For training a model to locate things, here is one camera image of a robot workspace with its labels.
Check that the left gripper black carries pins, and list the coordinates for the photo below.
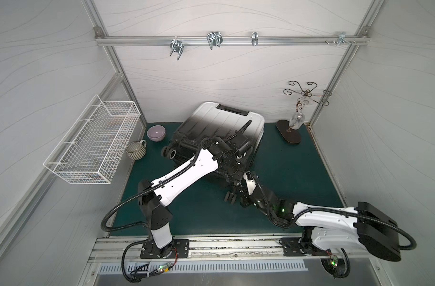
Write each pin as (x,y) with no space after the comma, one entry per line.
(237,142)

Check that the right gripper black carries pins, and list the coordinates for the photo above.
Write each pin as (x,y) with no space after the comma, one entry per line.
(239,195)

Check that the silver black hardshell suitcase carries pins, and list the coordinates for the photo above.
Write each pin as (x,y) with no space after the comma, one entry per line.
(213,120)

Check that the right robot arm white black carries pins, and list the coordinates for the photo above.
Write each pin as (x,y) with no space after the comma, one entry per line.
(363,227)

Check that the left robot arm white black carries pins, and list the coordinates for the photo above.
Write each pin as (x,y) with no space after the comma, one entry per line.
(154,197)

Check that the green table mat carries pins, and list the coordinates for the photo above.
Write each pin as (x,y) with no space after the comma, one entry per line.
(292,172)

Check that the black metal hook stand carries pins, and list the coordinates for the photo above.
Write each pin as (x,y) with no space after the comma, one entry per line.
(294,136)

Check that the clear wine glass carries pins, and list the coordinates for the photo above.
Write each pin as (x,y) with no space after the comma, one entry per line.
(299,117)

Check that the purple ceramic bowl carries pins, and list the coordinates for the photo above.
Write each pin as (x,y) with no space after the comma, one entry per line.
(156,133)

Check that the striped ceramic mug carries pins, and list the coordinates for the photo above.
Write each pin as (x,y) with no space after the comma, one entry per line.
(136,150)

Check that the metal U-bolt clamp middle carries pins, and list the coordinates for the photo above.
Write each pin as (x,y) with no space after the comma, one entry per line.
(214,39)

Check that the metal u-bolt clamp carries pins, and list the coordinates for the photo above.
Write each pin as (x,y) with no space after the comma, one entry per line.
(176,46)
(214,39)

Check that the small metal hook clamp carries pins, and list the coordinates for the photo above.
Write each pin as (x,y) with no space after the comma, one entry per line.
(255,38)

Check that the metal U-bolt clamp left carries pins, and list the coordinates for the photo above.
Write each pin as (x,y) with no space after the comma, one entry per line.
(176,46)

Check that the white vent grille strip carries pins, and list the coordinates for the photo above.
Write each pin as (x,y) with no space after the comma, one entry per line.
(216,266)

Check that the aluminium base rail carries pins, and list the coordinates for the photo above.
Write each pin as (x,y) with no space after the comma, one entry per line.
(202,248)

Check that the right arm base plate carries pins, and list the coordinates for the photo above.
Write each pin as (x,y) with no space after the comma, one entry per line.
(292,246)

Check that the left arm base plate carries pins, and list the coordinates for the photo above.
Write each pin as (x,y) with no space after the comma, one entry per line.
(177,248)

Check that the white wire basket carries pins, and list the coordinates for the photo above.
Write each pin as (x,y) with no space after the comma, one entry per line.
(91,150)

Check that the metal bracket clamp right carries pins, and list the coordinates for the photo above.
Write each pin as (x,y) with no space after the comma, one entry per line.
(342,39)

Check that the aluminium cross rail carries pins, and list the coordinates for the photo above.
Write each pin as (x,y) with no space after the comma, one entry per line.
(227,40)

